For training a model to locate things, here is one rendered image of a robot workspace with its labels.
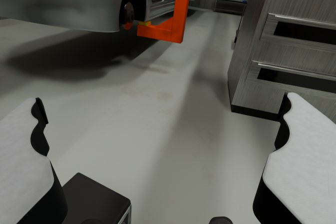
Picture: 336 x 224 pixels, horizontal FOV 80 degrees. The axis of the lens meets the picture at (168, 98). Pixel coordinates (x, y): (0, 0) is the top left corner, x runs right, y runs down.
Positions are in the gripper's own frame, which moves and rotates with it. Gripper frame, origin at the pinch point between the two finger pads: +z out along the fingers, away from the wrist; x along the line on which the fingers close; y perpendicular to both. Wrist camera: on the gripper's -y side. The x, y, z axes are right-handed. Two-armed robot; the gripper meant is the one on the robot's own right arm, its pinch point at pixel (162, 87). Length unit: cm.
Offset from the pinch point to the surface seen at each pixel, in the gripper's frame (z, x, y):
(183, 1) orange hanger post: 283, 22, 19
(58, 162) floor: 99, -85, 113
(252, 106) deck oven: 185, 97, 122
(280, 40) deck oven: 182, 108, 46
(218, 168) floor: 104, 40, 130
